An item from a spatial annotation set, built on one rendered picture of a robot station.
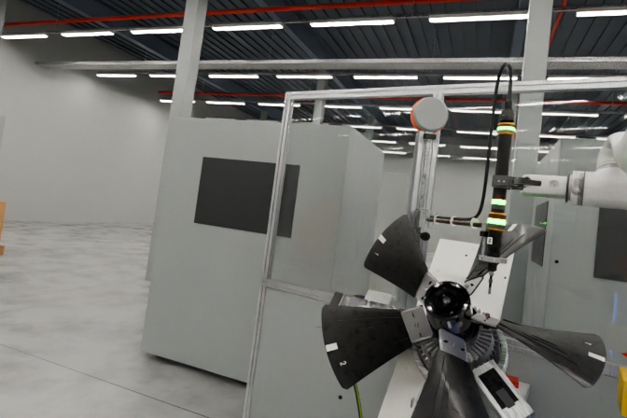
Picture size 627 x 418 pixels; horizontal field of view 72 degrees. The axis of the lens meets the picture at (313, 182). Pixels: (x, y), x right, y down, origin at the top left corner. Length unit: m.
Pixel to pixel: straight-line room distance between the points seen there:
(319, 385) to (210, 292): 1.56
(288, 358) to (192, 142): 2.08
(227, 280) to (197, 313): 0.38
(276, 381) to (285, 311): 0.36
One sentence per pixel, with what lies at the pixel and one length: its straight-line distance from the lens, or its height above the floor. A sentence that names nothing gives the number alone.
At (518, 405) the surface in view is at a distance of 1.27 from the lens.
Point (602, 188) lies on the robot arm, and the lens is 1.20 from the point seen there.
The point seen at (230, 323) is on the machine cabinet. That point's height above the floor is 0.46.
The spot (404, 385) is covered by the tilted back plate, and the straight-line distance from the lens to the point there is 1.45.
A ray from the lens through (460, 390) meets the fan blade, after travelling 1.18.
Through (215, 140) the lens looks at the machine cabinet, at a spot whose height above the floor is 1.87.
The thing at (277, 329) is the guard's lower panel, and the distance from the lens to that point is 2.45.
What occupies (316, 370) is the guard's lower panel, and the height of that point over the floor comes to 0.62.
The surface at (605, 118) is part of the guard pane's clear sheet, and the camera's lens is 2.00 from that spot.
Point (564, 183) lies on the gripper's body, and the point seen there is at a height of 1.55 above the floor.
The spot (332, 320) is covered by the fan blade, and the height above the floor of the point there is 1.11.
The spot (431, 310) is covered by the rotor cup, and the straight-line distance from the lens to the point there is 1.21.
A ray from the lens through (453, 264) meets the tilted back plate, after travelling 1.65.
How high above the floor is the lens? 1.42
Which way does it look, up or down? 3 degrees up
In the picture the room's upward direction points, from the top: 7 degrees clockwise
